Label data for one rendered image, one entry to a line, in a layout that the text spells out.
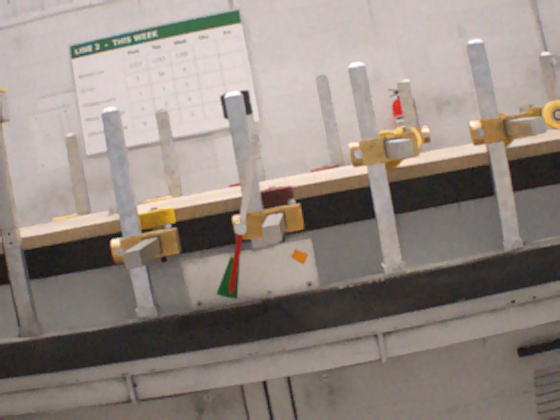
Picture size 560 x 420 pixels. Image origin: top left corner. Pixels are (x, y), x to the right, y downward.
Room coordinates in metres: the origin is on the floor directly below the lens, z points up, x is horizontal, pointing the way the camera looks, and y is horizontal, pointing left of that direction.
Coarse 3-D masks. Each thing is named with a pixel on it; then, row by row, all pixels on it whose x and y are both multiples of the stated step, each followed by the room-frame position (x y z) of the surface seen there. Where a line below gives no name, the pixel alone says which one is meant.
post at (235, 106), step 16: (240, 96) 2.42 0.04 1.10; (240, 112) 2.42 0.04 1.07; (240, 128) 2.42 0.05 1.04; (240, 144) 2.42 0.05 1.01; (240, 160) 2.42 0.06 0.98; (240, 176) 2.42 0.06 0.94; (256, 176) 2.42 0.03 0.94; (256, 192) 2.42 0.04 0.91; (256, 208) 2.42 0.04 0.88; (256, 240) 2.42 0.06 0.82
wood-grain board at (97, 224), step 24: (528, 144) 2.56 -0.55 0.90; (552, 144) 2.56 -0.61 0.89; (336, 168) 3.35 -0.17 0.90; (360, 168) 2.97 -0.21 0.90; (408, 168) 2.57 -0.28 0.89; (432, 168) 2.57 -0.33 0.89; (456, 168) 2.56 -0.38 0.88; (216, 192) 3.14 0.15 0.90; (240, 192) 2.79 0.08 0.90; (312, 192) 2.57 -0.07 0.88; (96, 216) 3.07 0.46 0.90; (192, 216) 2.58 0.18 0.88; (0, 240) 2.67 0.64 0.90; (24, 240) 2.59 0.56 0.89; (48, 240) 2.59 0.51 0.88; (72, 240) 2.59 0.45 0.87
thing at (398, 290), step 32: (480, 256) 2.41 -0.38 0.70; (512, 256) 2.38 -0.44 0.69; (544, 256) 2.38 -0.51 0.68; (320, 288) 2.41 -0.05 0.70; (352, 288) 2.39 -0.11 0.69; (384, 288) 2.39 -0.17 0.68; (416, 288) 2.38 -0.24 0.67; (448, 288) 2.38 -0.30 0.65; (480, 288) 2.38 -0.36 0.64; (512, 288) 2.38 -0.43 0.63; (128, 320) 2.44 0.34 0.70; (160, 320) 2.40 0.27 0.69; (256, 320) 2.39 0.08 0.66; (288, 320) 2.39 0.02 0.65; (320, 320) 2.39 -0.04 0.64; (352, 320) 2.39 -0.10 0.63; (0, 352) 2.41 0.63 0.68; (32, 352) 2.41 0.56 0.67; (64, 352) 2.41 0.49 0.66; (96, 352) 2.41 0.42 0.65; (128, 352) 2.40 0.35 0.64; (160, 352) 2.40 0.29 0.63
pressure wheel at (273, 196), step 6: (270, 186) 2.49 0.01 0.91; (282, 186) 2.51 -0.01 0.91; (288, 186) 2.48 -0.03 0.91; (264, 192) 2.46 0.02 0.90; (270, 192) 2.46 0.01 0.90; (276, 192) 2.46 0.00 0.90; (282, 192) 2.46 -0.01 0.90; (288, 192) 2.47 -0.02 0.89; (264, 198) 2.46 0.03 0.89; (270, 198) 2.46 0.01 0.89; (276, 198) 2.46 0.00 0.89; (282, 198) 2.46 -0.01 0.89; (288, 198) 2.47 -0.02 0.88; (264, 204) 2.46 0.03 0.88; (270, 204) 2.46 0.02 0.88; (276, 204) 2.46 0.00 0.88; (282, 204) 2.46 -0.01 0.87
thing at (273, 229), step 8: (272, 216) 2.33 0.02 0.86; (280, 216) 2.29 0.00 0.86; (264, 224) 2.14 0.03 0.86; (272, 224) 2.10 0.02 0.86; (280, 224) 2.14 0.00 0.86; (264, 232) 2.08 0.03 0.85; (272, 232) 2.08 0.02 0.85; (280, 232) 2.08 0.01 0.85; (264, 240) 2.08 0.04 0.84; (272, 240) 2.08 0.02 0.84; (280, 240) 2.08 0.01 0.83
